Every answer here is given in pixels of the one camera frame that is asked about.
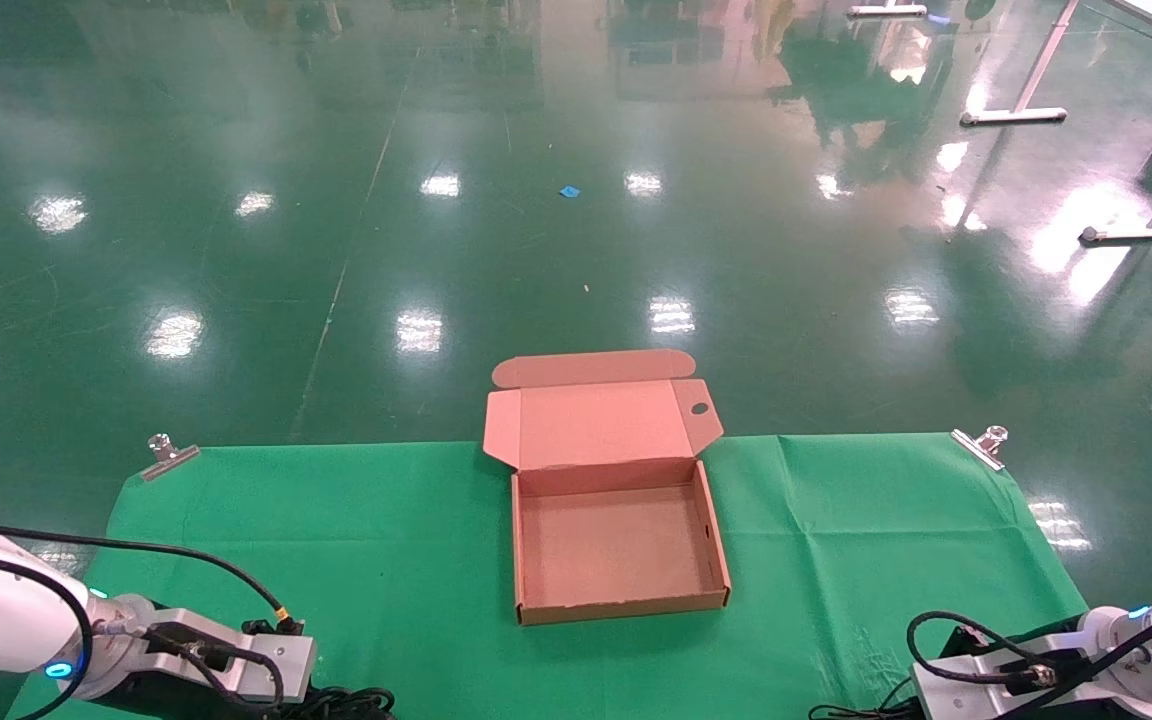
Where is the short black wrist cable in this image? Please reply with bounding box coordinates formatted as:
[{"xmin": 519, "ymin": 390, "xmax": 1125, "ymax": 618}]
[
  {"xmin": 96, "ymin": 620, "xmax": 285, "ymax": 713},
  {"xmin": 906, "ymin": 610, "xmax": 1062, "ymax": 691}
]

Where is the short black right wrist cable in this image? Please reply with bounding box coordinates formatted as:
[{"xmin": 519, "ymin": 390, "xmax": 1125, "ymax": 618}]
[{"xmin": 906, "ymin": 610, "xmax": 1062, "ymax": 691}]

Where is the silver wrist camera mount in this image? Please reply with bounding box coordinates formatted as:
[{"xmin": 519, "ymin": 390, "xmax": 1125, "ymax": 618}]
[
  {"xmin": 141, "ymin": 608, "xmax": 318, "ymax": 701},
  {"xmin": 911, "ymin": 650, "xmax": 1092, "ymax": 720}
]

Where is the long black right arm cable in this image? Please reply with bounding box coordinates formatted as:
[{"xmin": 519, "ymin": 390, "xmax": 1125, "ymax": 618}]
[{"xmin": 991, "ymin": 583, "xmax": 1152, "ymax": 720}]

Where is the short black left wrist cable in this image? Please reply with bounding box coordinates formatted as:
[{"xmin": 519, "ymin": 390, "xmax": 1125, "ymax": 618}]
[{"xmin": 96, "ymin": 620, "xmax": 285, "ymax": 713}]

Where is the thin black cable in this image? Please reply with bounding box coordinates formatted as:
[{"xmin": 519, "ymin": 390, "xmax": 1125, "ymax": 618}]
[{"xmin": 808, "ymin": 700, "xmax": 922, "ymax": 720}]

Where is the silver binder clip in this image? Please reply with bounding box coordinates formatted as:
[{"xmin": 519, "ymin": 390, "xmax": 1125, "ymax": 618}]
[
  {"xmin": 950, "ymin": 425, "xmax": 1009, "ymax": 472},
  {"xmin": 140, "ymin": 433, "xmax": 202, "ymax": 483}
]

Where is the long black left arm cable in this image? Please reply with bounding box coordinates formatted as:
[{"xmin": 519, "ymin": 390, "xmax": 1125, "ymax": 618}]
[{"xmin": 0, "ymin": 508, "xmax": 307, "ymax": 637}]

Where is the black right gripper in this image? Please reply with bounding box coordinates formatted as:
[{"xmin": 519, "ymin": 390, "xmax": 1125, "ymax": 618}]
[{"xmin": 939, "ymin": 620, "xmax": 1087, "ymax": 666}]

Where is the open brown cardboard box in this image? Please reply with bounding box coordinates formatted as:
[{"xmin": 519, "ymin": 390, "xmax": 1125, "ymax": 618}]
[{"xmin": 482, "ymin": 348, "xmax": 732, "ymax": 627}]

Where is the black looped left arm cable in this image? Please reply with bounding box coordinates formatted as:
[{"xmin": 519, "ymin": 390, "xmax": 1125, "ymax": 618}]
[{"xmin": 0, "ymin": 550, "xmax": 97, "ymax": 720}]

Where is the black power cable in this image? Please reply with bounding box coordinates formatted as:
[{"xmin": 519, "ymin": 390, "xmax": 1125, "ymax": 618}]
[{"xmin": 308, "ymin": 684, "xmax": 397, "ymax": 720}]

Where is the long black arm cable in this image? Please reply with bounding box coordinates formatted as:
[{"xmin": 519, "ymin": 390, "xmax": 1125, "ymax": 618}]
[
  {"xmin": 0, "ymin": 508, "xmax": 307, "ymax": 637},
  {"xmin": 991, "ymin": 583, "xmax": 1152, "ymax": 720}
]

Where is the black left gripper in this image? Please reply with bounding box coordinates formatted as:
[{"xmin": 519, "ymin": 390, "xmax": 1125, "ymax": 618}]
[{"xmin": 106, "ymin": 672, "xmax": 312, "ymax": 720}]

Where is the green tablecloth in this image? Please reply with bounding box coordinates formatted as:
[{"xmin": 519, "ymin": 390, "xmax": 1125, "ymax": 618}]
[{"xmin": 0, "ymin": 432, "xmax": 1089, "ymax": 720}]

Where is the white table leg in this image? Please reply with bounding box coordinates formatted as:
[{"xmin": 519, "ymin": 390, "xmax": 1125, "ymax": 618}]
[
  {"xmin": 1081, "ymin": 150, "xmax": 1152, "ymax": 244},
  {"xmin": 961, "ymin": 0, "xmax": 1082, "ymax": 126}
]

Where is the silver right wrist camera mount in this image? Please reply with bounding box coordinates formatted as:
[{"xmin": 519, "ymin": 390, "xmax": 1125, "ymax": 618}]
[{"xmin": 911, "ymin": 650, "xmax": 1092, "ymax": 720}]

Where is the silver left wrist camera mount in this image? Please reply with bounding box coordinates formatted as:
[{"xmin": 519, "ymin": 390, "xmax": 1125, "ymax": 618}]
[{"xmin": 141, "ymin": 608, "xmax": 318, "ymax": 701}]

